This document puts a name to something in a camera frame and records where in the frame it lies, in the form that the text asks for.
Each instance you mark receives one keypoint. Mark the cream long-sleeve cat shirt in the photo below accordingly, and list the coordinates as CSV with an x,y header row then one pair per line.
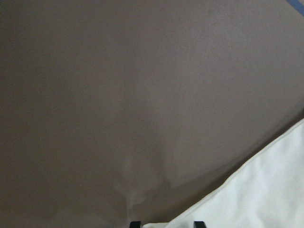
x,y
267,191

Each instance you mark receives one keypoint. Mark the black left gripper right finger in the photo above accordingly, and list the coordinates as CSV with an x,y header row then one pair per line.
x,y
199,224

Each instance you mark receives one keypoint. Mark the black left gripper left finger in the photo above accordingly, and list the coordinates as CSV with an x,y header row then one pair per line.
x,y
135,224

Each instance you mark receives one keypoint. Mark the long blue tape line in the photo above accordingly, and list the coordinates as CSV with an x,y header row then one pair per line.
x,y
298,5

